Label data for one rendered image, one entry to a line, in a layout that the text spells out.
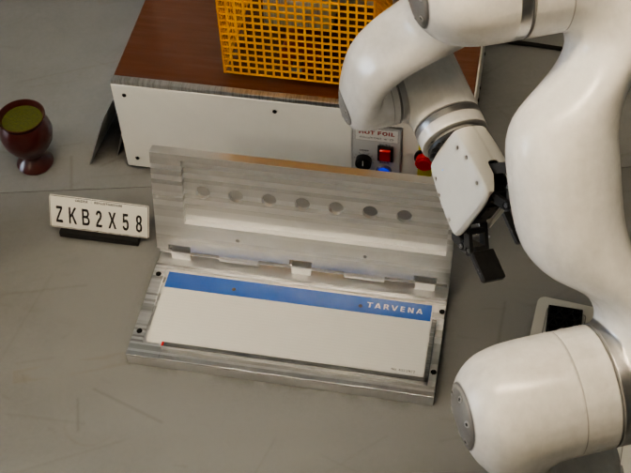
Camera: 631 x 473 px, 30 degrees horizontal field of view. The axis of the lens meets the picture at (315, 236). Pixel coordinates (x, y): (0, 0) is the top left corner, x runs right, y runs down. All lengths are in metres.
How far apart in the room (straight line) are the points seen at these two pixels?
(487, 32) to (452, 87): 0.43
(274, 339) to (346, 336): 0.10
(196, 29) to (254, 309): 0.46
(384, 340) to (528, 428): 0.64
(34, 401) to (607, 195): 0.95
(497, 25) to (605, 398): 0.35
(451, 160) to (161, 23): 0.68
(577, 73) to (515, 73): 1.07
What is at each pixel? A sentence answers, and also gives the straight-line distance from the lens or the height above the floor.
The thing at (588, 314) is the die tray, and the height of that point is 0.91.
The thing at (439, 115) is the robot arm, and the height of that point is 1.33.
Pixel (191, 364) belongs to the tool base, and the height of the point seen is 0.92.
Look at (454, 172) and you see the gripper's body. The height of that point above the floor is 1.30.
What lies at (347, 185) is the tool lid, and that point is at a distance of 1.65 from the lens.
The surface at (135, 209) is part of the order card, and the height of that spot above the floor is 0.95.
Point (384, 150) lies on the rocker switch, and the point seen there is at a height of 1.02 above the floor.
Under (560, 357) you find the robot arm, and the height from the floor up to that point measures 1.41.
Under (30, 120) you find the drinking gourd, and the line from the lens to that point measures 1.93.
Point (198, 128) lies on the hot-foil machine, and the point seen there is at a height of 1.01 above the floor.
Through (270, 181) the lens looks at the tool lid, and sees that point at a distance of 1.68.
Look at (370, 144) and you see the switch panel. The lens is 1.79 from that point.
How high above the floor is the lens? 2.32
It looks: 51 degrees down
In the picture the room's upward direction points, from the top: 3 degrees counter-clockwise
